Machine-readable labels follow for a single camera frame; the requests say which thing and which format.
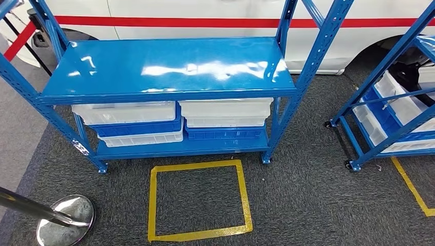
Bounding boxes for chrome stanchion post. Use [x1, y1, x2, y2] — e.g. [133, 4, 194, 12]
[0, 186, 97, 246]

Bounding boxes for yellow floor tape square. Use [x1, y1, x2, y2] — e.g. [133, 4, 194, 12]
[147, 159, 254, 243]
[390, 156, 435, 218]

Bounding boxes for black part in bin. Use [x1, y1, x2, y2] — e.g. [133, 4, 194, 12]
[388, 61, 435, 108]

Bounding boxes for blue metal shelf rack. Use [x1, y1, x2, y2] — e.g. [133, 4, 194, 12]
[324, 0, 435, 173]
[0, 0, 356, 175]

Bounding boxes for white car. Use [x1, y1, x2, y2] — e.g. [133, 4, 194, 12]
[0, 0, 435, 76]

